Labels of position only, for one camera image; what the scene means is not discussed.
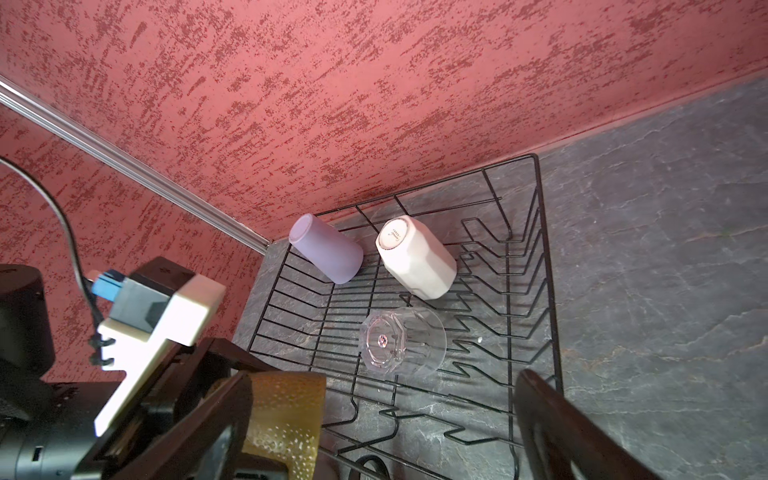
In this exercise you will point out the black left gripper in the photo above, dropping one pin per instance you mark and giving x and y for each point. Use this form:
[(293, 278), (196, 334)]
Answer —
[(185, 377)]

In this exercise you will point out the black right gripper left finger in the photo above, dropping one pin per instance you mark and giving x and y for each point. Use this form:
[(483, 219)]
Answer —
[(206, 443)]

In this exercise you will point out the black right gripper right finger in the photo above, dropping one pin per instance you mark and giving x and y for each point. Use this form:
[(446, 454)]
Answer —
[(559, 439)]

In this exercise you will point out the olive green glass tumbler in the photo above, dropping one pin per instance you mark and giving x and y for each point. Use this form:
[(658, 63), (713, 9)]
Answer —
[(286, 418)]

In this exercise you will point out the clear plastic cup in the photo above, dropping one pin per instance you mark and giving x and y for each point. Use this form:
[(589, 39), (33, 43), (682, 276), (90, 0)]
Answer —
[(410, 341)]

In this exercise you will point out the lilac plastic cup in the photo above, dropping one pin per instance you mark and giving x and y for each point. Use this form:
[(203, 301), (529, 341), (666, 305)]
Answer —
[(335, 255)]

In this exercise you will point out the white faceted mug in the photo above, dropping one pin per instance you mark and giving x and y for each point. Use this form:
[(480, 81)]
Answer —
[(416, 258)]

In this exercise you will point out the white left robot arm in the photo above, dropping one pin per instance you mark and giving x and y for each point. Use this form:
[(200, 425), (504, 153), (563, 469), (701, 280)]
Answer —
[(46, 428)]

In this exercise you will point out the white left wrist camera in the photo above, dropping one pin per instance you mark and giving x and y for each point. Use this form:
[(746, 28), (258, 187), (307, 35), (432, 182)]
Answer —
[(158, 305)]

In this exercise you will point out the black wire dish rack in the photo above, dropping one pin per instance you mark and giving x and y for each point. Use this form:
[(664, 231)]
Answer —
[(499, 317)]

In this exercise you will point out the aluminium corner post left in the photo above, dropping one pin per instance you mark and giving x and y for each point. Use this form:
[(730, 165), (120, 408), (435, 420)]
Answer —
[(35, 110)]

